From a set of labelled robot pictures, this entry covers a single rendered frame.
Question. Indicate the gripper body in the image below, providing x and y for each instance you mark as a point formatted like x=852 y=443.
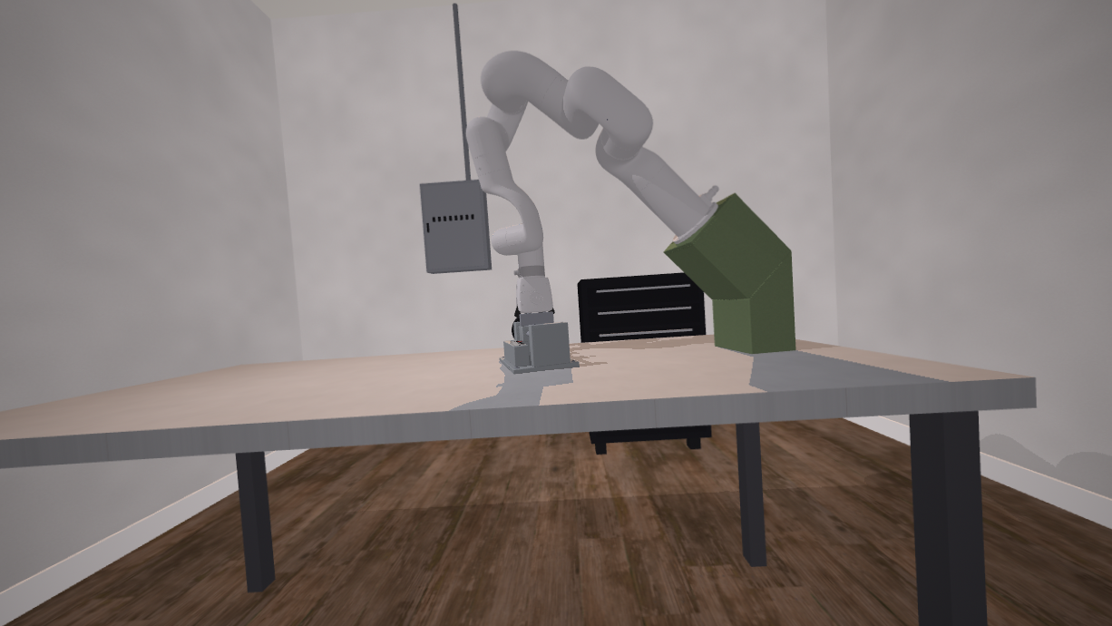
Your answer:
x=533 y=294

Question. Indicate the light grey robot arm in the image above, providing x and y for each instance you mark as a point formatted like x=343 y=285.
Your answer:
x=512 y=79

